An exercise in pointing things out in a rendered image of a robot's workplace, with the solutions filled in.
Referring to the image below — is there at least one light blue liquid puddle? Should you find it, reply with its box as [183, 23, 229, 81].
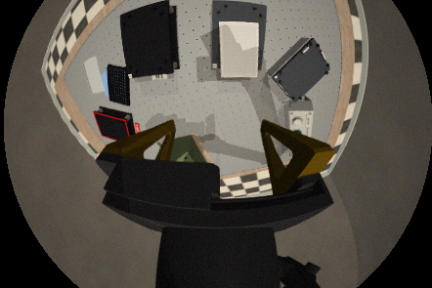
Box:
[102, 73, 108, 84]

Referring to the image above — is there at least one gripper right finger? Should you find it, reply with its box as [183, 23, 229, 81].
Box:
[260, 119, 334, 194]

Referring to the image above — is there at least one white button panel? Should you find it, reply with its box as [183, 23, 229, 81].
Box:
[281, 96, 314, 137]

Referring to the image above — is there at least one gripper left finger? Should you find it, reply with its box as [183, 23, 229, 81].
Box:
[102, 120, 176, 160]

